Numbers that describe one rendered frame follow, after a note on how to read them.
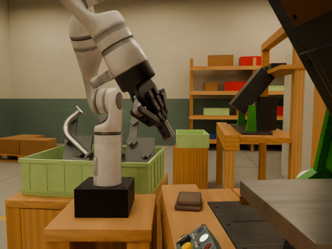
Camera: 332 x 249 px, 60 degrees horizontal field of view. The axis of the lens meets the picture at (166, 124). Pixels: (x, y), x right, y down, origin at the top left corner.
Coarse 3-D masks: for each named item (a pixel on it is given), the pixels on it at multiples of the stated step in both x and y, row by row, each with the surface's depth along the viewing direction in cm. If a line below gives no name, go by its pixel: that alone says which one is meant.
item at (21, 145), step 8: (16, 136) 610; (24, 136) 610; (32, 136) 610; (40, 136) 624; (0, 144) 573; (8, 144) 568; (16, 144) 563; (24, 144) 558; (32, 144) 555; (40, 144) 553; (48, 144) 559; (56, 144) 587; (0, 152) 574; (8, 152) 569; (16, 152) 565; (24, 152) 560; (32, 152) 557; (0, 160) 573; (8, 160) 573; (16, 160) 573
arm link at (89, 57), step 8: (88, 40) 83; (80, 48) 84; (88, 48) 84; (96, 48) 86; (80, 56) 86; (88, 56) 86; (96, 56) 87; (80, 64) 88; (88, 64) 87; (96, 64) 89; (88, 72) 90; (96, 72) 93; (88, 80) 92; (88, 88) 93; (96, 88) 97; (88, 96) 94; (88, 104) 96; (96, 112) 97
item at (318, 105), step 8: (320, 96) 109; (320, 104) 109; (320, 112) 109; (320, 120) 109; (312, 128) 114; (320, 128) 109; (312, 136) 114; (312, 144) 114; (312, 152) 115; (312, 160) 115
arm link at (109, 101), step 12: (96, 96) 95; (108, 96) 94; (120, 96) 97; (108, 108) 94; (120, 108) 98; (108, 120) 94; (120, 120) 98; (96, 132) 96; (108, 132) 95; (120, 132) 98
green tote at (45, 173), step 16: (32, 160) 131; (48, 160) 130; (64, 160) 129; (160, 160) 151; (32, 176) 132; (48, 176) 131; (64, 176) 129; (80, 176) 128; (128, 176) 125; (144, 176) 124; (160, 176) 152; (32, 192) 133; (48, 192) 131; (64, 192) 130; (144, 192) 124
